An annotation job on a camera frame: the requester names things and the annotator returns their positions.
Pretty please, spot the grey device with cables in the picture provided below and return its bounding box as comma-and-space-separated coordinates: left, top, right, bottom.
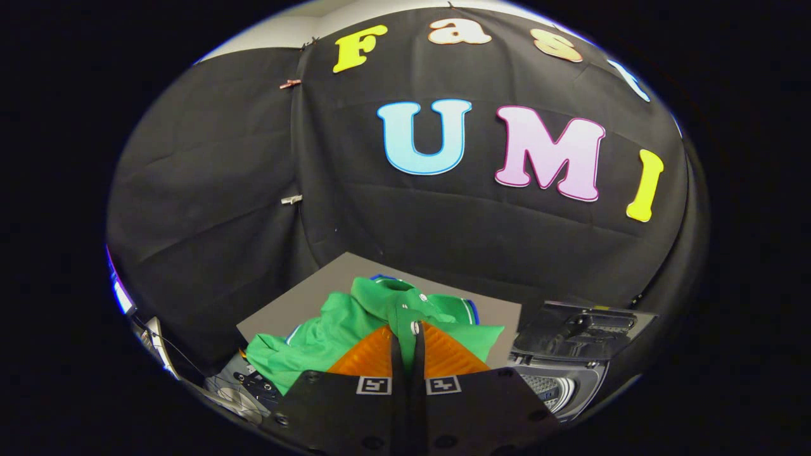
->
204, 350, 284, 426

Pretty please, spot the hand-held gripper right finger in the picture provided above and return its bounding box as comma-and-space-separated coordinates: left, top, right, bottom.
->
409, 320, 562, 456

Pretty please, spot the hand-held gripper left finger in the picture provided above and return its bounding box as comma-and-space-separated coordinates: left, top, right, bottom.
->
259, 324, 407, 456

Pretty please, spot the dark washing machine lid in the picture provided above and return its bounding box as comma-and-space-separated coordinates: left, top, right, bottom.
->
512, 301, 658, 363

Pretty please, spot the green polo shirt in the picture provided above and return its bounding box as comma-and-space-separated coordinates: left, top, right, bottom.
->
246, 275, 506, 396

